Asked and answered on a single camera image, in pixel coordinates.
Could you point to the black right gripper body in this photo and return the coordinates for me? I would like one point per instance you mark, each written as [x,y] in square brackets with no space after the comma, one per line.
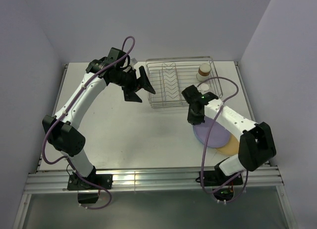
[193,117]

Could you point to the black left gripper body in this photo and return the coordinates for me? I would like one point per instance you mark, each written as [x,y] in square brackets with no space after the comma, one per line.
[128,80]

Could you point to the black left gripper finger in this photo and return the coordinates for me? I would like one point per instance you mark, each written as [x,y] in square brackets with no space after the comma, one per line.
[144,81]
[130,95]

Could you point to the white ceramic bowl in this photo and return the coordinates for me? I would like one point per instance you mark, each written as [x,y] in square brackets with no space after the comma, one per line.
[203,88]

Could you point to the purple plastic plate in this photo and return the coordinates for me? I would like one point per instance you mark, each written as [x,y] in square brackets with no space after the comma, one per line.
[219,133]

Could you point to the white cup with wood patches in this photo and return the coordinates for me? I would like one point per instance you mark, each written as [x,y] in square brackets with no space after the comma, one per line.
[203,72]

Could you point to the blue plastic plate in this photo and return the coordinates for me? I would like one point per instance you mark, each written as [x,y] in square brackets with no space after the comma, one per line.
[201,134]

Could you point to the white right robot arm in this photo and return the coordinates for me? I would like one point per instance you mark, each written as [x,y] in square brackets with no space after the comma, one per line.
[256,144]

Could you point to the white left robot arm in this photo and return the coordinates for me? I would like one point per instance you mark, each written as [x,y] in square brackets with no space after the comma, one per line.
[62,128]

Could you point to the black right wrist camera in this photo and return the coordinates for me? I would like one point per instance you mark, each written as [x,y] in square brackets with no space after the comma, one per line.
[191,93]

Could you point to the metal wire dish rack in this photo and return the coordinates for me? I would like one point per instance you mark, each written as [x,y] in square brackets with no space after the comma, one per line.
[170,76]

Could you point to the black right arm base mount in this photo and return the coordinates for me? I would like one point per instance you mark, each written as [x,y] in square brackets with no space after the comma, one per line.
[215,178]

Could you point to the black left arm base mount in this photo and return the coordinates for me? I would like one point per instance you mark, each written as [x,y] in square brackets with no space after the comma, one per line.
[94,182]

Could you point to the aluminium table edge rail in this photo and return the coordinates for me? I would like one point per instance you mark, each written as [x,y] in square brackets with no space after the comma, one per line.
[145,180]

